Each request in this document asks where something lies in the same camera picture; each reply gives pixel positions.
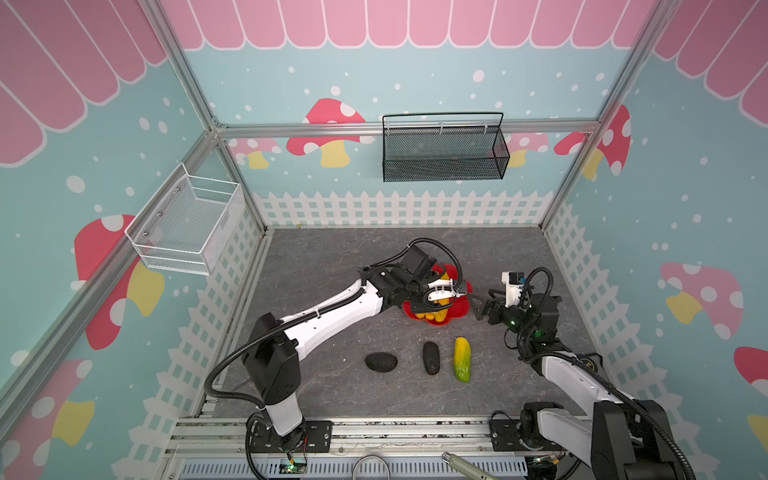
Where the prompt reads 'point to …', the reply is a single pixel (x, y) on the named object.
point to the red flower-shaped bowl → (457, 310)
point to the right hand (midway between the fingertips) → (478, 292)
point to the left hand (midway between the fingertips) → (434, 294)
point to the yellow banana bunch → (439, 316)
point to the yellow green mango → (462, 359)
